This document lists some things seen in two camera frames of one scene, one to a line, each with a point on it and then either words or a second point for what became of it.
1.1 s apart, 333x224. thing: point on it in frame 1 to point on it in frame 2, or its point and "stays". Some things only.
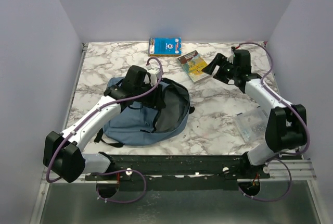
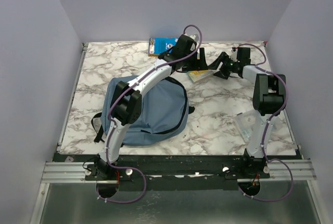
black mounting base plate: x=180 y=172 stays
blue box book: x=164 y=46 stays
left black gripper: x=157 y=101 to x=197 y=64
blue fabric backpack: x=139 y=126 stays
